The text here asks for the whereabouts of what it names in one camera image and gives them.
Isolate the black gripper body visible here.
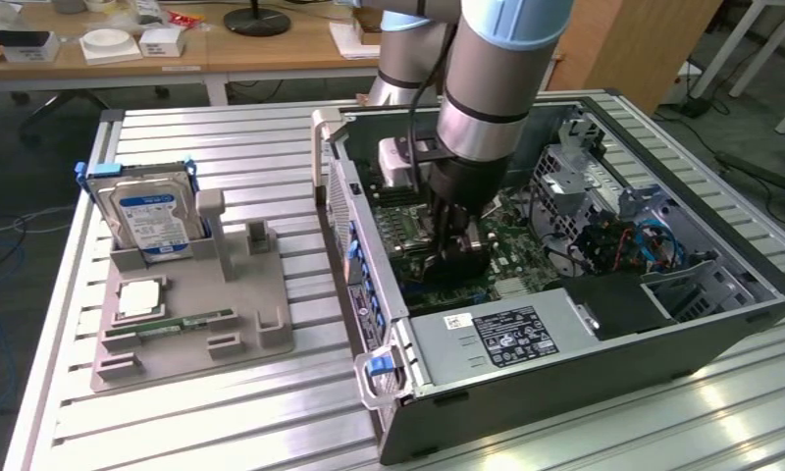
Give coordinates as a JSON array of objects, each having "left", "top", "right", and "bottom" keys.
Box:
[{"left": 428, "top": 155, "right": 510, "bottom": 218}]

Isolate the CPU socket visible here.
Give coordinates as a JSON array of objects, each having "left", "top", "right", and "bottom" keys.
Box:
[{"left": 409, "top": 201, "right": 434, "bottom": 241}]

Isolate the green motherboard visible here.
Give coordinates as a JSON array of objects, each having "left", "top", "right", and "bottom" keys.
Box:
[{"left": 364, "top": 161, "right": 564, "bottom": 318}]

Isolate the perforated silver drive cage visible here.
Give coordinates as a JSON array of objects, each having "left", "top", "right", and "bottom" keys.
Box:
[{"left": 529, "top": 117, "right": 633, "bottom": 220}]

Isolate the silver power supply unit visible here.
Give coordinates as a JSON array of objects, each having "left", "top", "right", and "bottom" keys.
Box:
[{"left": 404, "top": 288, "right": 597, "bottom": 389}]

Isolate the white paper stack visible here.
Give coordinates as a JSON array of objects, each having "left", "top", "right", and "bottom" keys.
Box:
[{"left": 329, "top": 22, "right": 382, "bottom": 60}]

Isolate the black open PC case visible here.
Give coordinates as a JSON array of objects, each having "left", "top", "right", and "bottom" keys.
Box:
[{"left": 310, "top": 95, "right": 785, "bottom": 466}]

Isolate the open cardboard box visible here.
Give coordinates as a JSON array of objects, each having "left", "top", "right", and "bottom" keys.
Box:
[{"left": 354, "top": 7, "right": 385, "bottom": 46}]

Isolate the black power adapter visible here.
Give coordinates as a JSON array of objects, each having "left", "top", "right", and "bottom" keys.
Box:
[{"left": 678, "top": 97, "right": 713, "bottom": 120}]

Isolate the wooden cabinet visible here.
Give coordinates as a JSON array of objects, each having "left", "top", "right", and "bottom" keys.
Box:
[{"left": 552, "top": 0, "right": 725, "bottom": 115}]

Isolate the silver disk bay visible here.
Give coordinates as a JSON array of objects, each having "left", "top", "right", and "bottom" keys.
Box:
[{"left": 640, "top": 259, "right": 785, "bottom": 325}]

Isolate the white box red button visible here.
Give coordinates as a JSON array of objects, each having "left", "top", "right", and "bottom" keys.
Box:
[{"left": 670, "top": 62, "right": 702, "bottom": 105}]

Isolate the grey parts rack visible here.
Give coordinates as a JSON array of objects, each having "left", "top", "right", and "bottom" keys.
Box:
[{"left": 89, "top": 188, "right": 297, "bottom": 393}]

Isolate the hard disk in blue caddy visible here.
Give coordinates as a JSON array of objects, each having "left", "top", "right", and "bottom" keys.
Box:
[{"left": 71, "top": 155, "right": 201, "bottom": 264}]

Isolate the black lamp base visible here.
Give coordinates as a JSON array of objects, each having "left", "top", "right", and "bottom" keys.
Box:
[{"left": 223, "top": 0, "right": 293, "bottom": 37}]

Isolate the silver CPU chip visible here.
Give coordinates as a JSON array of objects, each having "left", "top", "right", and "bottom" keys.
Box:
[{"left": 115, "top": 282, "right": 162, "bottom": 315}]

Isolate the small white labelled box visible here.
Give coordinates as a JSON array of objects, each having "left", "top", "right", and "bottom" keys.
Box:
[{"left": 137, "top": 26, "right": 187, "bottom": 58}]

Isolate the silver black pouch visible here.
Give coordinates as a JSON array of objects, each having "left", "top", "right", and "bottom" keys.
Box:
[{"left": 133, "top": 0, "right": 166, "bottom": 26}]

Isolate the white square holder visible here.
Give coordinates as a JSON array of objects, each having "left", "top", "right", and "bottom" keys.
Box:
[{"left": 77, "top": 27, "right": 143, "bottom": 65}]

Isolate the white box black lid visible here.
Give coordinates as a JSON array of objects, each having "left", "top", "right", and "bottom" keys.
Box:
[{"left": 0, "top": 29, "right": 61, "bottom": 64}]

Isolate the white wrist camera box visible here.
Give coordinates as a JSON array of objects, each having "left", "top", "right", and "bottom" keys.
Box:
[{"left": 377, "top": 136, "right": 437, "bottom": 190}]

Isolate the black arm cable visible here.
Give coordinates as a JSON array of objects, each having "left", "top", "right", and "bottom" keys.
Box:
[{"left": 406, "top": 24, "right": 464, "bottom": 197}]

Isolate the red wire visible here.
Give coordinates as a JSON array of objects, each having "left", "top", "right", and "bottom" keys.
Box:
[{"left": 616, "top": 226, "right": 637, "bottom": 267}]

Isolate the blue wire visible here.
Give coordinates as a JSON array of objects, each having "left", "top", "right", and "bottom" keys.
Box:
[{"left": 632, "top": 221, "right": 689, "bottom": 272}]

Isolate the white table frame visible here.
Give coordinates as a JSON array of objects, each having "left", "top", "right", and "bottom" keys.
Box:
[{"left": 689, "top": 0, "right": 785, "bottom": 133}]

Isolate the white floor cable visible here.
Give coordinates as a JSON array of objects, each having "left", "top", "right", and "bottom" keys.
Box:
[{"left": 0, "top": 204, "right": 81, "bottom": 236}]

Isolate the blue floor cable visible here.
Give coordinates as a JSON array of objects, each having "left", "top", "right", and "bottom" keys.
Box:
[{"left": 0, "top": 230, "right": 27, "bottom": 428}]

